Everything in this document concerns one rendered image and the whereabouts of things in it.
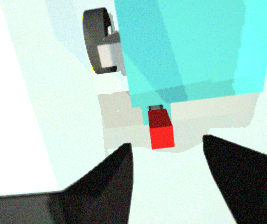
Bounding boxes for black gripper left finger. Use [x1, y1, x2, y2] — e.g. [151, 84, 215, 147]
[0, 143, 134, 224]

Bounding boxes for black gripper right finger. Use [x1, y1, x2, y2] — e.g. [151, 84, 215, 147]
[203, 134, 267, 224]

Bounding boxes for red-headed stop pin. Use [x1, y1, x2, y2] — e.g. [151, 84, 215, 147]
[148, 105, 175, 149]

